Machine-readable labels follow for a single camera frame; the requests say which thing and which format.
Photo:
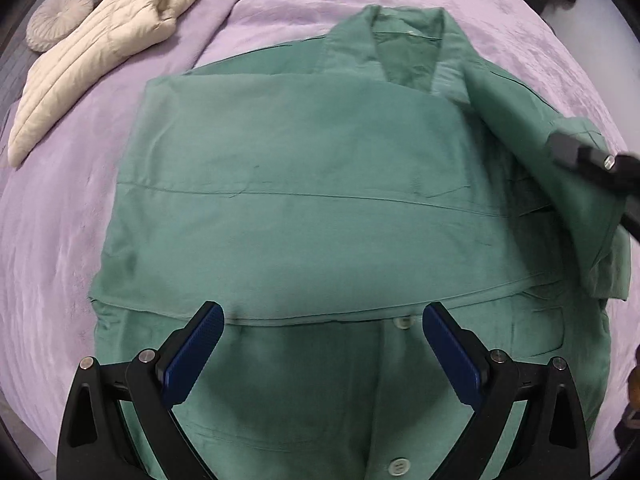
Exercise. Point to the green button-up shirt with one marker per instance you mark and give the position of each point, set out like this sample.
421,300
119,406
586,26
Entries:
323,192

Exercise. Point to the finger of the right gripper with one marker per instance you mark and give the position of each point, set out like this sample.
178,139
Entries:
616,174

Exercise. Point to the cream puffer jacket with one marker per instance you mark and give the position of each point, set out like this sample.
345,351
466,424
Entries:
114,32

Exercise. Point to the lilac plush blanket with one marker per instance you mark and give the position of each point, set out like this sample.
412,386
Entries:
55,209

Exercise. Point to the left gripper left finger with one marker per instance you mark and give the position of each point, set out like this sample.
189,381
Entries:
95,439

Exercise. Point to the round cream pleated cushion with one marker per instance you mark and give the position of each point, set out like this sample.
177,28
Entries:
53,21

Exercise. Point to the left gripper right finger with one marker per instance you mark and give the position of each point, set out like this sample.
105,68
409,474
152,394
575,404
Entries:
551,441

